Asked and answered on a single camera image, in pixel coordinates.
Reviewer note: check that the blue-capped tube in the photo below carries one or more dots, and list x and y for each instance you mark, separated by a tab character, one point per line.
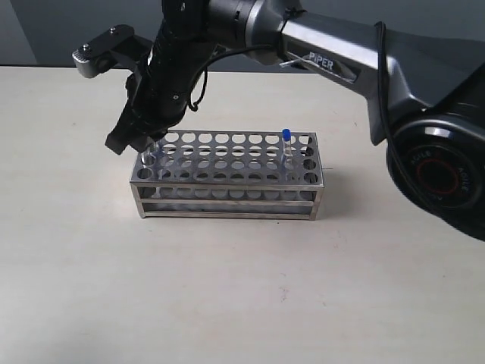
147	158
160	152
287	157

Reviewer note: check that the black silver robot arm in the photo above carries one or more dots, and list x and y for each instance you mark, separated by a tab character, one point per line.
425	95

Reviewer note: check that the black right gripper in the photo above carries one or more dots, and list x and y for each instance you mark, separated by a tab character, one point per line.
159	99

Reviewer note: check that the stainless steel test tube rack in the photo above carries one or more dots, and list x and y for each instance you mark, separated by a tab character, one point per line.
230	174

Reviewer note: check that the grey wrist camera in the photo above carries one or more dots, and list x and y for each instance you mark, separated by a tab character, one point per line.
118	46

